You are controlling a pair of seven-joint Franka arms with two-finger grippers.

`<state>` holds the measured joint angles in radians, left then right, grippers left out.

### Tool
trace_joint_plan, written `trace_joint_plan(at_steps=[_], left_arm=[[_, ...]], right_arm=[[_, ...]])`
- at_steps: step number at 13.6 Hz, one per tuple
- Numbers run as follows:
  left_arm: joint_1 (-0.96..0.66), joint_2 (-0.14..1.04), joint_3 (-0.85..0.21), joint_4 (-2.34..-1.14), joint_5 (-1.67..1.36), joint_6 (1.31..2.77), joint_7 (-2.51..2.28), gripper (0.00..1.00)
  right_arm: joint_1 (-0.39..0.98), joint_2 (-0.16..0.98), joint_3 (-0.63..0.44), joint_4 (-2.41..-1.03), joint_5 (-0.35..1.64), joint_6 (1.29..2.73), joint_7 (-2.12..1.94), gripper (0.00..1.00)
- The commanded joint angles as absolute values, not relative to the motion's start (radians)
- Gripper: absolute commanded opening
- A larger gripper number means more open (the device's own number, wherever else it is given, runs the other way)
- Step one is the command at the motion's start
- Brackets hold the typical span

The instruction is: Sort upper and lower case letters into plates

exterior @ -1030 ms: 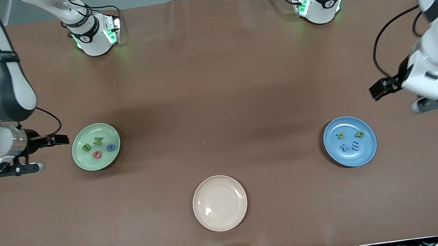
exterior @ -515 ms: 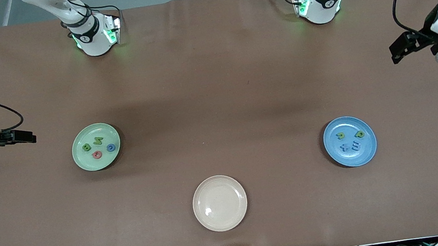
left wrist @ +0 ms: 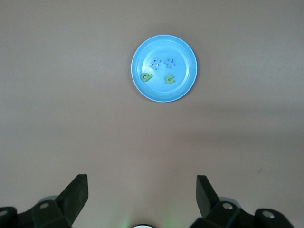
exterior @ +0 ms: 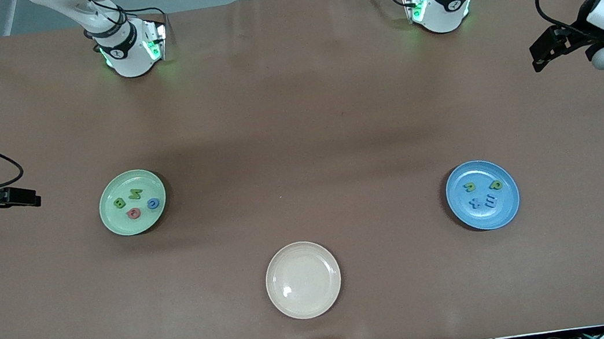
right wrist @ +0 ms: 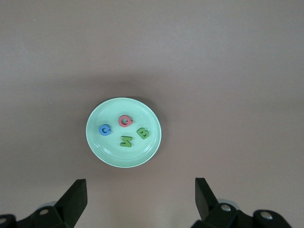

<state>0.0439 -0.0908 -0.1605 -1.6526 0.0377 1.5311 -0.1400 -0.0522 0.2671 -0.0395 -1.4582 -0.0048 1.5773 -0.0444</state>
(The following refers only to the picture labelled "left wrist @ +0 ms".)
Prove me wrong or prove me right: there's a brown table cover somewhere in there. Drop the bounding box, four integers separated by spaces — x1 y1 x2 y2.
0 0 304 228

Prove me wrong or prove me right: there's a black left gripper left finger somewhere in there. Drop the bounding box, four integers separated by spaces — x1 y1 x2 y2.
0 174 89 228

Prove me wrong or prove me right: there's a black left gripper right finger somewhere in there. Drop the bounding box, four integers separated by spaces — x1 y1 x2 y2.
191 175 296 228

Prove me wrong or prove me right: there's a blue round plate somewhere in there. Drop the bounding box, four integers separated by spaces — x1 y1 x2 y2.
131 34 198 103

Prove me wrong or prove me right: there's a blue lowercase letter x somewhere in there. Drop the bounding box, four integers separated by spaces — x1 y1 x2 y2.
163 58 176 69

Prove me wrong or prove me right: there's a green lowercase letter p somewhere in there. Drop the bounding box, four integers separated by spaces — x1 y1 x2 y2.
140 72 153 83

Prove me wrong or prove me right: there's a blue lowercase letter m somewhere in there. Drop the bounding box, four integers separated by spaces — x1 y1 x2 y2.
149 57 162 71

